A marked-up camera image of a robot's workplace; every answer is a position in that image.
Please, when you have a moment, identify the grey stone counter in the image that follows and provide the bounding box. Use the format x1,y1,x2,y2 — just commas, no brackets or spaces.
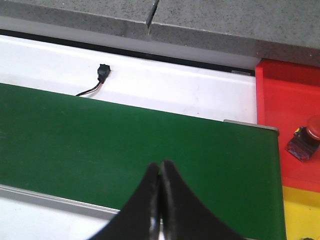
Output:
0,0,320,69

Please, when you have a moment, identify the black connector with cable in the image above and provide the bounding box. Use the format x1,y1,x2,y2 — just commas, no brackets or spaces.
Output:
75,64,111,97

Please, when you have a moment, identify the yellow plastic tray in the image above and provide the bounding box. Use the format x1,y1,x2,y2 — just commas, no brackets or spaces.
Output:
283,186,320,240

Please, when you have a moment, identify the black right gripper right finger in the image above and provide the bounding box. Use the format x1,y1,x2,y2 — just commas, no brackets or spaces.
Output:
159,160,244,240

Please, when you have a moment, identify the red mushroom push button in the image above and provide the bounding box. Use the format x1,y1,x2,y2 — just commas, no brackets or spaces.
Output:
285,115,320,162

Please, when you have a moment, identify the red plastic tray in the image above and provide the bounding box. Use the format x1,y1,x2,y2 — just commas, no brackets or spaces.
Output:
255,60,320,192

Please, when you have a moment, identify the green conveyor belt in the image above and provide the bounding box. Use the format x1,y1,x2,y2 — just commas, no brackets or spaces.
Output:
0,84,286,240

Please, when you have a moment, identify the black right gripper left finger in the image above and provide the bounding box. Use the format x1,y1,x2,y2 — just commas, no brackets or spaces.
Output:
90,162,160,240

